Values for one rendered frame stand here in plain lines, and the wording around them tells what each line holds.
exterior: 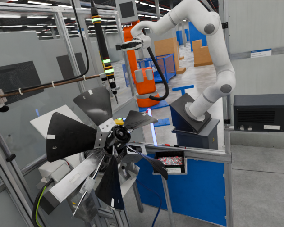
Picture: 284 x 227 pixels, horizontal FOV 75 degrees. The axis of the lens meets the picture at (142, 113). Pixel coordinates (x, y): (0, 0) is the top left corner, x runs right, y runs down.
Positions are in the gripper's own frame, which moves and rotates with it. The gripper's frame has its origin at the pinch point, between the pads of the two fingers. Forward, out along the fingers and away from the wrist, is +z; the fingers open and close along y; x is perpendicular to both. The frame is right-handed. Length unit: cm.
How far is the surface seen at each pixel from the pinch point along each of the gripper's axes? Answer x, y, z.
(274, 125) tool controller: -55, -77, -13
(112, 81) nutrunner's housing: -16.0, -1.2, 20.0
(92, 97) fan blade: -24.6, 17.0, 19.1
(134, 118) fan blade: -45.7, 1.7, 3.3
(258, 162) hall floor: -165, -77, -126
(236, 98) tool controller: -41, -59, -16
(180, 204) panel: -140, -14, -17
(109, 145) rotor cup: -47, 0, 34
